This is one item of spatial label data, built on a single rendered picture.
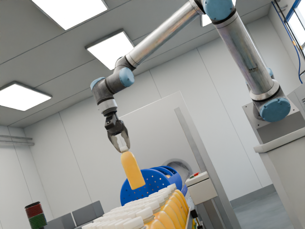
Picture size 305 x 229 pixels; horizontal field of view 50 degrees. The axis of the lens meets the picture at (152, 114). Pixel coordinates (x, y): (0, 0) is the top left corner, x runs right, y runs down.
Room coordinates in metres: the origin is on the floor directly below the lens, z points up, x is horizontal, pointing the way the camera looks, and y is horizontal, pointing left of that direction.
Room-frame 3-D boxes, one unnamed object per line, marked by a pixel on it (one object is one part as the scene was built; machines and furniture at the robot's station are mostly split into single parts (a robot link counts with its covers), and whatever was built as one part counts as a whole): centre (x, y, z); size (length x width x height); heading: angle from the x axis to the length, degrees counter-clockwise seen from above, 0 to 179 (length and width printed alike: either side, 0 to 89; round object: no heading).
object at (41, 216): (1.32, 0.59, 1.18); 0.06 x 0.06 x 0.05
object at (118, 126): (1.58, 0.19, 1.49); 0.09 x 0.08 x 0.12; 175
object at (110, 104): (1.57, 0.19, 1.57); 0.10 x 0.09 x 0.05; 85
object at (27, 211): (1.32, 0.59, 1.23); 0.06 x 0.06 x 0.04
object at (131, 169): (1.55, 0.19, 1.25); 0.07 x 0.07 x 0.19
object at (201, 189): (1.44, -0.07, 1.05); 0.20 x 0.10 x 0.10; 176
